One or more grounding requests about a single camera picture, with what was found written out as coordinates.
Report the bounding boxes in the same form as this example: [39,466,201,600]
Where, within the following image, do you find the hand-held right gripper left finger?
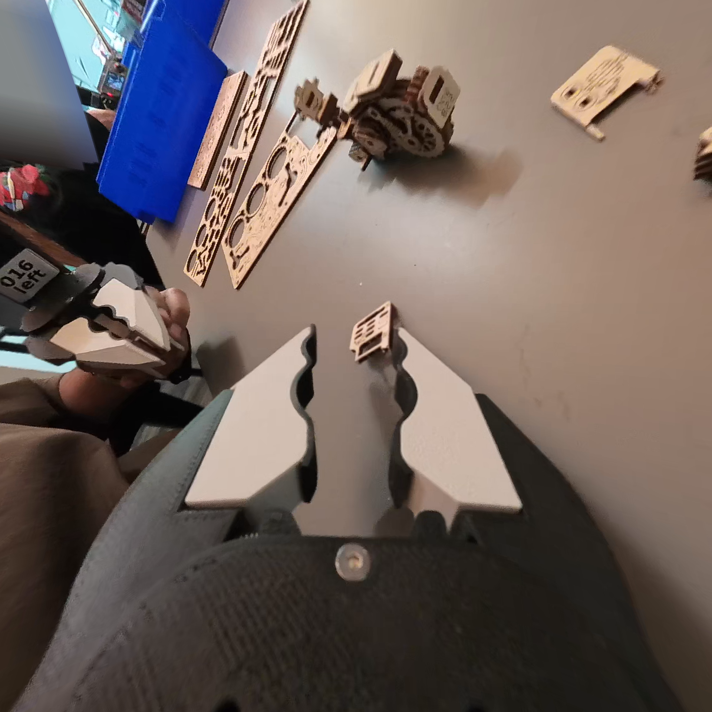
[182,324,320,518]

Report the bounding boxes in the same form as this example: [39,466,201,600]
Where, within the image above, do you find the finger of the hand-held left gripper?
[40,320,169,375]
[90,277,171,352]

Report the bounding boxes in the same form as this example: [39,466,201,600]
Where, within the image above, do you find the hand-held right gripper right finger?
[386,327,525,525]

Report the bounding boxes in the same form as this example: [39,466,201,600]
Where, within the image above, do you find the small wooden slotted sheet piece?
[349,302,400,363]

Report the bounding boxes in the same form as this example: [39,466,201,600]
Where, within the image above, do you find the person's left forearm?
[56,364,131,415]

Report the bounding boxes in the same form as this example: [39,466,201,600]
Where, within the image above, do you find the grey desk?
[145,0,712,712]

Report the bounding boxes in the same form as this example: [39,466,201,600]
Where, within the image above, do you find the person's left hand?
[75,286,192,390]

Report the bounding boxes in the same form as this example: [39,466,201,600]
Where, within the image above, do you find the wooden sheet with round holes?
[221,125,338,290]

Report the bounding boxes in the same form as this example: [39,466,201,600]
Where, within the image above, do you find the red patterned fabric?
[0,164,51,213]

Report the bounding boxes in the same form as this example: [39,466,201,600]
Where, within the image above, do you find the long wooden cutout sheet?
[184,0,309,287]

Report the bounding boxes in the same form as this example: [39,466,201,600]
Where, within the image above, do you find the blue plastic bin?
[96,42,228,224]
[121,0,230,56]

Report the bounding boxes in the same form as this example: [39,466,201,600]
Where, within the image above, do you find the reddish engraved wooden sheet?
[187,70,248,191]

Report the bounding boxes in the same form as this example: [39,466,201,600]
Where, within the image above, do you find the person's brown clothing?
[0,423,184,712]

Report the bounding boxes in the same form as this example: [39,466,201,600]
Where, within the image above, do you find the wooden motorcycle model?
[295,50,461,170]

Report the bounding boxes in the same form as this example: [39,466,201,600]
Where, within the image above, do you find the curved layered wooden part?
[693,127,712,181]

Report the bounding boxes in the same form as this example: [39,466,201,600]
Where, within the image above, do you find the small wooden piece with pins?
[551,46,663,141]

